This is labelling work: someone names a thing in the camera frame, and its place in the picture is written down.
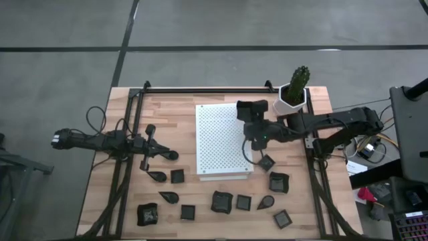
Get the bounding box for black wavy-edged square plate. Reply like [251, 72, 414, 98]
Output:
[136, 202, 159, 227]
[210, 190, 234, 215]
[236, 99, 269, 123]
[268, 171, 290, 194]

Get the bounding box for white perforated metal shelf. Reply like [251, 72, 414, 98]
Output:
[195, 102, 254, 182]

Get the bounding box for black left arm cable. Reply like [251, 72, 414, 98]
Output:
[86, 106, 134, 141]

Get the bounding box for white paper sheet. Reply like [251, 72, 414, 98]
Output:
[346, 160, 368, 177]

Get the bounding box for black small square plate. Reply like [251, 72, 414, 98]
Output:
[257, 154, 276, 172]
[170, 169, 185, 184]
[235, 194, 252, 212]
[273, 209, 294, 230]
[180, 204, 196, 221]

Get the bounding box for small red object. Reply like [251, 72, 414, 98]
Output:
[356, 186, 378, 204]

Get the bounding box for grey metal equipment stand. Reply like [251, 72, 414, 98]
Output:
[389, 85, 428, 184]

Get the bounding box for green cactus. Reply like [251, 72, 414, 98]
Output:
[284, 65, 311, 105]

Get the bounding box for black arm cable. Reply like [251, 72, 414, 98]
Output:
[241, 137, 267, 165]
[86, 106, 134, 141]

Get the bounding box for black round pole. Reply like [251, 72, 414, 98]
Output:
[404, 77, 428, 101]

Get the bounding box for silver metal mounting bracket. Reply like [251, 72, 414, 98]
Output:
[304, 135, 318, 150]

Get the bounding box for keyboard with coloured backlight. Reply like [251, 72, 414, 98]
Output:
[389, 210, 428, 241]

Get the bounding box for dark grey metal stand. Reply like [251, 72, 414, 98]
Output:
[0, 133, 55, 241]

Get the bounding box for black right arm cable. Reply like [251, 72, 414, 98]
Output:
[241, 137, 267, 165]

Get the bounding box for small blue white device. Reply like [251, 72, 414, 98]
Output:
[356, 142, 379, 160]

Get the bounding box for black flat bar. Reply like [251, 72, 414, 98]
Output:
[349, 159, 402, 190]

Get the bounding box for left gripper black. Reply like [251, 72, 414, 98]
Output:
[132, 123, 171, 171]

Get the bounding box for thin black floor cable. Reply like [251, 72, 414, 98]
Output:
[332, 98, 391, 110]

